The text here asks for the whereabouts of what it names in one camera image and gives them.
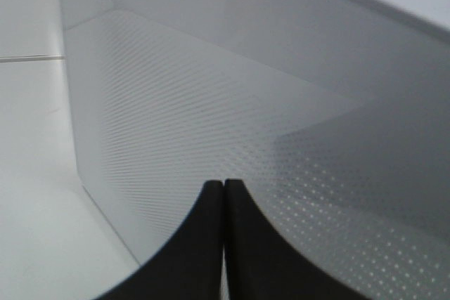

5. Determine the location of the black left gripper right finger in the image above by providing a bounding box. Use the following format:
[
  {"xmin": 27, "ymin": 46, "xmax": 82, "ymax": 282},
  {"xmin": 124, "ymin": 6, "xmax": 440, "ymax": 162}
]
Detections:
[{"xmin": 224, "ymin": 179, "xmax": 359, "ymax": 299}]

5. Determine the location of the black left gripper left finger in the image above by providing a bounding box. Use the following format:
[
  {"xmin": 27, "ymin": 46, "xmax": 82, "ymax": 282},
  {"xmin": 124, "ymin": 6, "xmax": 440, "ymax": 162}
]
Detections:
[{"xmin": 100, "ymin": 181, "xmax": 224, "ymax": 299}]

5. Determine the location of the white microwave door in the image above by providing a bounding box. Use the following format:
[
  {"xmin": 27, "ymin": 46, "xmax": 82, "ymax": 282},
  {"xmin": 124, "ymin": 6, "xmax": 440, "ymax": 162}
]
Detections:
[{"xmin": 60, "ymin": 0, "xmax": 449, "ymax": 299}]

